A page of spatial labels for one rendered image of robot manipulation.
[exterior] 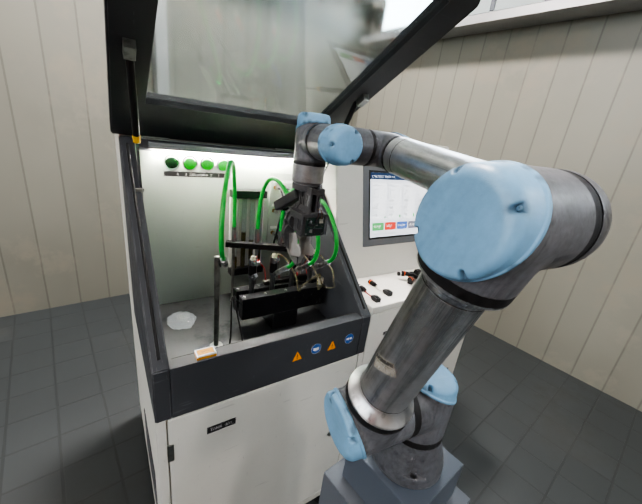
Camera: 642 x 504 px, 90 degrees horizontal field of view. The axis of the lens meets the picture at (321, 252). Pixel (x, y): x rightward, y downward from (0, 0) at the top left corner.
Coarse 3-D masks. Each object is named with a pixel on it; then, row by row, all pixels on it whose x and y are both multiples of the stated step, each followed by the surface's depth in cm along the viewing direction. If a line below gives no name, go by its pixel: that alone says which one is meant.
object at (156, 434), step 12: (360, 360) 120; (144, 372) 102; (144, 384) 110; (144, 396) 119; (144, 408) 127; (144, 420) 141; (156, 432) 83; (156, 444) 85; (156, 456) 90; (156, 468) 96; (168, 468) 89; (156, 480) 102; (168, 480) 90; (156, 492) 108; (168, 492) 92
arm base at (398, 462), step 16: (400, 448) 63; (416, 448) 62; (432, 448) 62; (384, 464) 65; (400, 464) 63; (416, 464) 63; (432, 464) 63; (400, 480) 63; (416, 480) 62; (432, 480) 63
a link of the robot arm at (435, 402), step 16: (432, 384) 58; (448, 384) 59; (416, 400) 57; (432, 400) 58; (448, 400) 58; (416, 416) 56; (432, 416) 58; (448, 416) 60; (416, 432) 57; (432, 432) 60
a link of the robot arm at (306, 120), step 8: (304, 112) 68; (312, 112) 68; (304, 120) 68; (312, 120) 67; (320, 120) 68; (328, 120) 69; (296, 128) 70; (304, 128) 68; (296, 136) 71; (304, 136) 67; (296, 144) 71; (304, 144) 68; (296, 152) 71; (304, 152) 70; (296, 160) 72; (304, 160) 70; (312, 160) 70
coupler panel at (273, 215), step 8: (272, 176) 133; (280, 176) 135; (288, 176) 137; (272, 184) 134; (288, 184) 138; (272, 192) 135; (272, 200) 137; (272, 208) 138; (272, 216) 139; (272, 224) 141; (272, 232) 141; (272, 240) 143
